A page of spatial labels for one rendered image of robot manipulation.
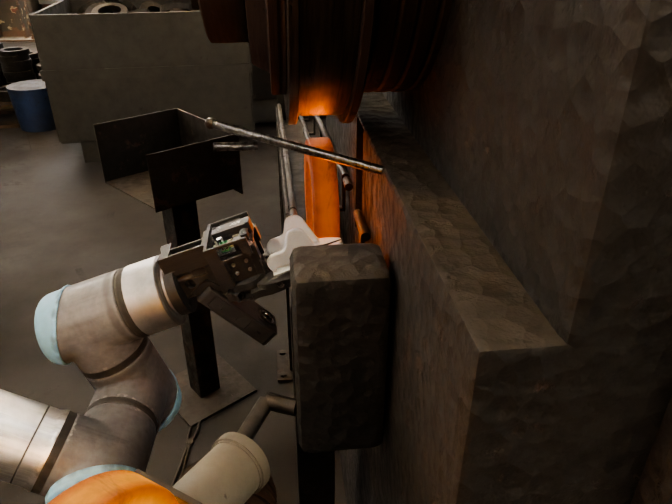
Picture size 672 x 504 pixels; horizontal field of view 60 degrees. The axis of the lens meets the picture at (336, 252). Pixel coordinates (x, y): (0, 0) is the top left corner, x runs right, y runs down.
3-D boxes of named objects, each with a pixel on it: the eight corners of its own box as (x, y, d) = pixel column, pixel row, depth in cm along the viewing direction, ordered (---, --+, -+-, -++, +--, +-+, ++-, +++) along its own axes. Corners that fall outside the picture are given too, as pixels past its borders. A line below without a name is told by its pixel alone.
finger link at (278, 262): (332, 220, 66) (256, 246, 66) (348, 262, 68) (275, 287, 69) (330, 208, 68) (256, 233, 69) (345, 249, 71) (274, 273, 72)
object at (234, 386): (209, 346, 173) (177, 107, 138) (260, 392, 156) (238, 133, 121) (145, 377, 161) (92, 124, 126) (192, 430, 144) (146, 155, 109)
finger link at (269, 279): (306, 271, 67) (235, 295, 67) (310, 281, 68) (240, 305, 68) (303, 251, 71) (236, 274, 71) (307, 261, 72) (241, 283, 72)
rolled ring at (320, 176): (312, 167, 69) (340, 166, 69) (302, 122, 85) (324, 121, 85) (315, 296, 78) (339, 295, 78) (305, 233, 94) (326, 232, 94)
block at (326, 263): (378, 401, 75) (386, 237, 63) (390, 450, 68) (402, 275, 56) (296, 408, 74) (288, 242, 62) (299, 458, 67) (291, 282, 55)
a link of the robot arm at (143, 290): (151, 349, 70) (163, 304, 78) (188, 336, 69) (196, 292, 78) (114, 291, 65) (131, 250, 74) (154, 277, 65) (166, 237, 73)
